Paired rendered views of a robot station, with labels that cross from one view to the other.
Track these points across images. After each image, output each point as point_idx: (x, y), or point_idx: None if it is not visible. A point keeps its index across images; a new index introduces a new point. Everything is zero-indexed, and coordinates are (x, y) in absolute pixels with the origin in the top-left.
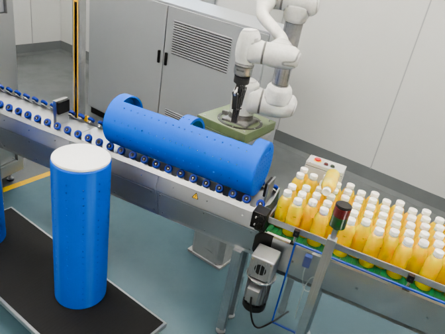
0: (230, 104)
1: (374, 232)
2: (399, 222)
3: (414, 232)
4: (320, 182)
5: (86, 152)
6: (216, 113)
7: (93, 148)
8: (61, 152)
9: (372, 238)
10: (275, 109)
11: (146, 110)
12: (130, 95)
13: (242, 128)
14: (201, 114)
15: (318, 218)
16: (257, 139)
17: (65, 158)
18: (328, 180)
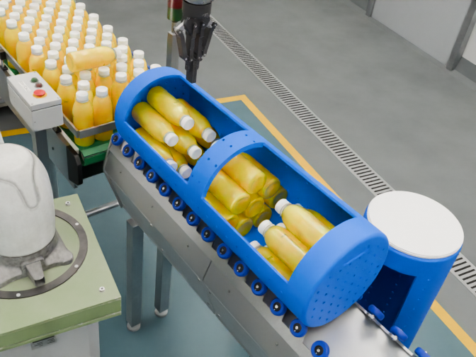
0: (51, 225)
1: (112, 32)
2: (72, 24)
3: (76, 15)
4: (91, 74)
5: (408, 227)
6: (56, 293)
7: (396, 236)
8: (448, 236)
9: (115, 36)
10: None
11: (314, 181)
12: (340, 229)
13: (58, 213)
14: (110, 291)
15: (146, 62)
16: (162, 76)
17: (440, 220)
18: (106, 48)
